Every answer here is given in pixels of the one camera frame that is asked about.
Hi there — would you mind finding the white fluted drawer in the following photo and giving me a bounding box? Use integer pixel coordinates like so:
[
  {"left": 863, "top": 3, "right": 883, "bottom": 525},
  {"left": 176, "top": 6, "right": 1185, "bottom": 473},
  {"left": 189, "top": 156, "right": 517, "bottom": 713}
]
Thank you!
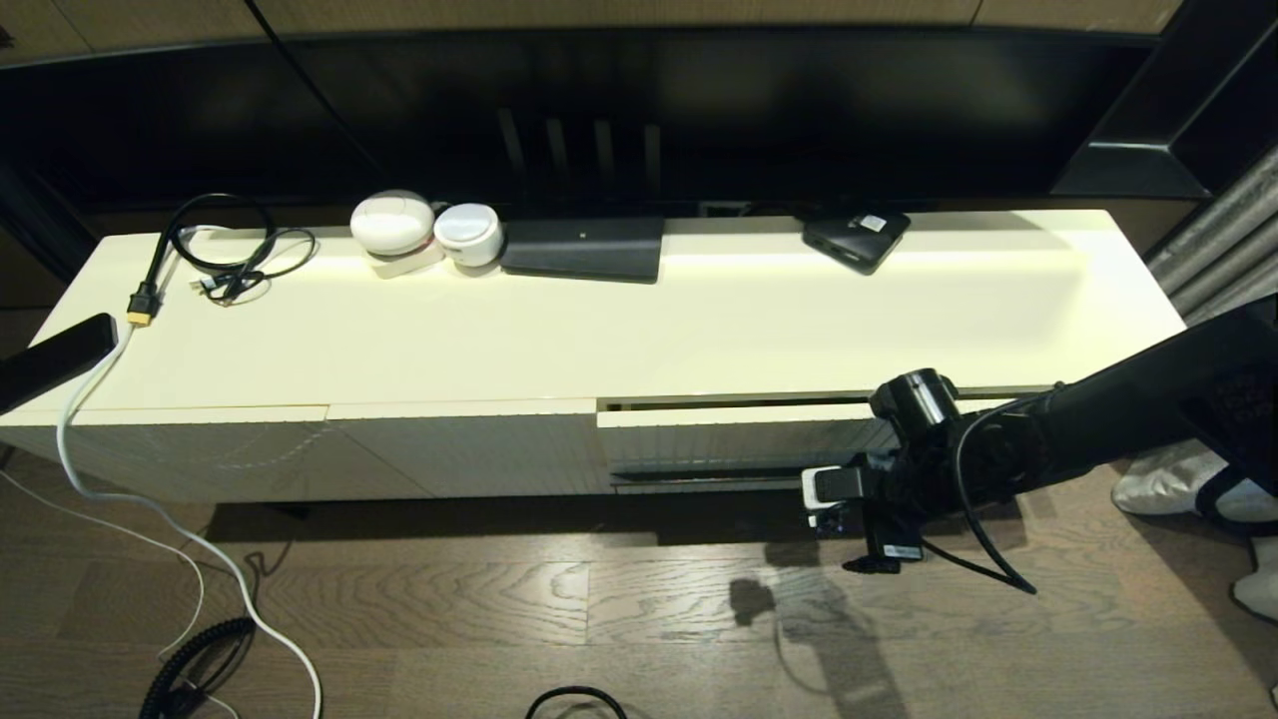
[{"left": 596, "top": 399, "right": 1009, "bottom": 495}]

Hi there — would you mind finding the white tv cabinet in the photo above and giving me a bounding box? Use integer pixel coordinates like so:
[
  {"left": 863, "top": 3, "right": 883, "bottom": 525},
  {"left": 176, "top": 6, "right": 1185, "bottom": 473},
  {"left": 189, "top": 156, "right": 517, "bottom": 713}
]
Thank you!
[{"left": 0, "top": 208, "right": 1189, "bottom": 505}]

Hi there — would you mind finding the white fluted cabinet door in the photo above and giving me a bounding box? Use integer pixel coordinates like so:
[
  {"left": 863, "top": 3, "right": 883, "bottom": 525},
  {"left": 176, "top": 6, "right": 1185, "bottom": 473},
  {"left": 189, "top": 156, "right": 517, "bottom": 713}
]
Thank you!
[
  {"left": 327, "top": 399, "right": 615, "bottom": 498},
  {"left": 75, "top": 405, "right": 432, "bottom": 504}
]

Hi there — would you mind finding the small black box with label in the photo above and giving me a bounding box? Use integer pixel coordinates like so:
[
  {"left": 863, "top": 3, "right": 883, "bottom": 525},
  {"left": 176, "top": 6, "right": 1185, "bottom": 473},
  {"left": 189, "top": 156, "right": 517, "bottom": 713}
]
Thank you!
[{"left": 804, "top": 210, "right": 912, "bottom": 276}]

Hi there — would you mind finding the large round white device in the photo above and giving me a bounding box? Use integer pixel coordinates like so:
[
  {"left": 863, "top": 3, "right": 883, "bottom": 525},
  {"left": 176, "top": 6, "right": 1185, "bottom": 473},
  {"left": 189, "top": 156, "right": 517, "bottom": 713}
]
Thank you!
[{"left": 349, "top": 190, "right": 437, "bottom": 261}]

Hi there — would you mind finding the white fabric bundle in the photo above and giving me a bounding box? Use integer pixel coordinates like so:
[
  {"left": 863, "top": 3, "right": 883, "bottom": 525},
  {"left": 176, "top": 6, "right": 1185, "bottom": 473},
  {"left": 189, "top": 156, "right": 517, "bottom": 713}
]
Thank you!
[{"left": 1226, "top": 569, "right": 1278, "bottom": 625}]

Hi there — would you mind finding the flat black set-top box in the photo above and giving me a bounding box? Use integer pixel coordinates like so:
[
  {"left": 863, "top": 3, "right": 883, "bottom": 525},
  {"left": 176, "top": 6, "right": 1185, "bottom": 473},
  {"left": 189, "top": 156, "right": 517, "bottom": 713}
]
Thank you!
[{"left": 501, "top": 218, "right": 665, "bottom": 285}]

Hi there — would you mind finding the small white cylindrical device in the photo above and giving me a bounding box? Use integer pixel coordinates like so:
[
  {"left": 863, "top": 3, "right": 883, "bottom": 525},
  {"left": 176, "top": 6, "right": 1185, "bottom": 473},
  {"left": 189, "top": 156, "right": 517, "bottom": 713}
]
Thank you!
[{"left": 434, "top": 203, "right": 504, "bottom": 269}]

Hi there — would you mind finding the black flat television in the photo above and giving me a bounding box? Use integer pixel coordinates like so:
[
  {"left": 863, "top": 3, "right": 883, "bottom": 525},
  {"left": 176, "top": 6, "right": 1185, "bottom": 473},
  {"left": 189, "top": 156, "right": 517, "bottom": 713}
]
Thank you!
[{"left": 0, "top": 28, "right": 1159, "bottom": 223}]

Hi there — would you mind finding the grey curtain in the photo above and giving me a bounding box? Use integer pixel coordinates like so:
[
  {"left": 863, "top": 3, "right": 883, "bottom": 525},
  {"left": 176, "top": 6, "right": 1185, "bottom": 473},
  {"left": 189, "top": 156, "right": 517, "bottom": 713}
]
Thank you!
[{"left": 1113, "top": 145, "right": 1278, "bottom": 525}]

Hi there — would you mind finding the white black wrist camera box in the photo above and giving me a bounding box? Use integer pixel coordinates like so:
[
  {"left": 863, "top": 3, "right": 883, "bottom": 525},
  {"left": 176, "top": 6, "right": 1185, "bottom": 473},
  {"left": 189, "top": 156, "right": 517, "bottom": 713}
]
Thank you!
[{"left": 802, "top": 465, "right": 866, "bottom": 513}]

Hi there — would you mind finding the thick white power cable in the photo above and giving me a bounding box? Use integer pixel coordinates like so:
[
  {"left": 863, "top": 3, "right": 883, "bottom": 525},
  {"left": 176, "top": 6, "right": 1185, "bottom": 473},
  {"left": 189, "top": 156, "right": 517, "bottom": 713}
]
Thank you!
[{"left": 58, "top": 325, "right": 325, "bottom": 719}]

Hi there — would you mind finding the black cable with yellow plug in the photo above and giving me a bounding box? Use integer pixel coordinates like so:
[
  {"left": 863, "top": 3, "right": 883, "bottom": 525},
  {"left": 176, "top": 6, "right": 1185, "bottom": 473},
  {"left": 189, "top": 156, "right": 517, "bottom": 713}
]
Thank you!
[{"left": 126, "top": 194, "right": 281, "bottom": 329}]

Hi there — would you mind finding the thin black coiled-up cable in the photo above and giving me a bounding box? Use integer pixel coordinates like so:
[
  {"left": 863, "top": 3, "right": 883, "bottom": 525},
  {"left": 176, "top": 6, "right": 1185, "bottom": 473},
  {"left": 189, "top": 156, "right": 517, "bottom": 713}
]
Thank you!
[{"left": 193, "top": 228, "right": 319, "bottom": 306}]

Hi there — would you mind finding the black spiral cord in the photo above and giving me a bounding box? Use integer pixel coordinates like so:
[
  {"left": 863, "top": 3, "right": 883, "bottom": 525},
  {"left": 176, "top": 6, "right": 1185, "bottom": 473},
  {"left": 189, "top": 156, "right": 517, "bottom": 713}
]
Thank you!
[{"left": 140, "top": 617, "right": 259, "bottom": 719}]

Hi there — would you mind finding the black floor cable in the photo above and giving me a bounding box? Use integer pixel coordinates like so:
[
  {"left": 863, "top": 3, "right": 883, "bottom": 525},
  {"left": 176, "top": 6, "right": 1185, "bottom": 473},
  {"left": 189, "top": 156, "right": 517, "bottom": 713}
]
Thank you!
[{"left": 526, "top": 686, "right": 628, "bottom": 719}]

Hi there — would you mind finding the white flat base plate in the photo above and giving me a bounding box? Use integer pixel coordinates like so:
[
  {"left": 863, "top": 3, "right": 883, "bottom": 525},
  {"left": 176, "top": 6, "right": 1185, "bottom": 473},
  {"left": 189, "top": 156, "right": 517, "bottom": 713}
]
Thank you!
[{"left": 371, "top": 245, "right": 448, "bottom": 281}]

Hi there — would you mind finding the black angular wall frame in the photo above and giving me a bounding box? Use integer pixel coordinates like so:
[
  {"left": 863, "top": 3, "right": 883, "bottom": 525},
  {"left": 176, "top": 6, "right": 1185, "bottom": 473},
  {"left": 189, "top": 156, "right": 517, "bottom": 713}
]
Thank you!
[{"left": 1048, "top": 0, "right": 1278, "bottom": 201}]

